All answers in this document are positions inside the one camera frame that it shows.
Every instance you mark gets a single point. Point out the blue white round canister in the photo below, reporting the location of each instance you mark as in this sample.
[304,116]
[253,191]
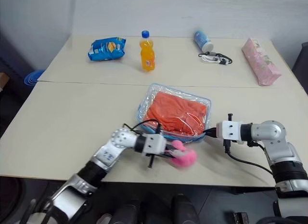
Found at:
[203,41]

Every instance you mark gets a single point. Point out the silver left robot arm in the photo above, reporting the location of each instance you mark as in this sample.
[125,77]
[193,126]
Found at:
[120,139]

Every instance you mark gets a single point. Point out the clear plastic pouch blue trim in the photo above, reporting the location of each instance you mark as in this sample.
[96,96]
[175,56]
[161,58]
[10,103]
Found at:
[146,106]

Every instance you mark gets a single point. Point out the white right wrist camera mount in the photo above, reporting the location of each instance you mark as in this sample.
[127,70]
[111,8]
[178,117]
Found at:
[228,132]

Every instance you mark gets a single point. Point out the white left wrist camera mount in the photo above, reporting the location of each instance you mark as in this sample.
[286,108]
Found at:
[155,144]

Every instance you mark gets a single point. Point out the orange soda bottle blue cap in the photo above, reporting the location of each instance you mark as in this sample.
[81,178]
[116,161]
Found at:
[147,53]

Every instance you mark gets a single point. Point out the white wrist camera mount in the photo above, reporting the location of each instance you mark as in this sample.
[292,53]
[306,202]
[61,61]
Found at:
[228,132]
[155,144]

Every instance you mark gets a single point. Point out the orange cloth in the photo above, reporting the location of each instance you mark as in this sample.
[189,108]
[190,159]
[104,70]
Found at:
[175,110]

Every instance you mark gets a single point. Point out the pink flowered tissue pack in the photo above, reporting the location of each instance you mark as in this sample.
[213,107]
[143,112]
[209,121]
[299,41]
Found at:
[261,61]

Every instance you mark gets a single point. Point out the blue chips bag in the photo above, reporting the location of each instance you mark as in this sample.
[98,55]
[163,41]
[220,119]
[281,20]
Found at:
[107,48]

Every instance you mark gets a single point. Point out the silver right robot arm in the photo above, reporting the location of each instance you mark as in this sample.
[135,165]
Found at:
[276,142]

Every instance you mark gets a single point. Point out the brown cardboard box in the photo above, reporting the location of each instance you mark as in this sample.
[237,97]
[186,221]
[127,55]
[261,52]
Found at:
[3,80]

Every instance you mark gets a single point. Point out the dark chair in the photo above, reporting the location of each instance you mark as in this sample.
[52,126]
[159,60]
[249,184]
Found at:
[301,65]

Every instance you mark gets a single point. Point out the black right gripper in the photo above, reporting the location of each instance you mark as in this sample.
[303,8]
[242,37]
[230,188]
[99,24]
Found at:
[213,133]

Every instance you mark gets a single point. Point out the black round object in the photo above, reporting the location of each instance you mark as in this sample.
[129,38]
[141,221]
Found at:
[9,196]

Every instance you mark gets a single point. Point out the pink fluffy plush item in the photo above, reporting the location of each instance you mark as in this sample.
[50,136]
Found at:
[186,155]

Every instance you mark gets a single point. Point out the blue plastic stool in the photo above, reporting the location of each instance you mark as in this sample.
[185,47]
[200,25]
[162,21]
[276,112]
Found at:
[33,77]

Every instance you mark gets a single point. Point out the dark rounded shape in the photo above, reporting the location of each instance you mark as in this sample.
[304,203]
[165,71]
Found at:
[184,209]
[127,214]

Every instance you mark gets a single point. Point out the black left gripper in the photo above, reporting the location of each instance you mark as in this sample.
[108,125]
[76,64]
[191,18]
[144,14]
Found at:
[169,150]

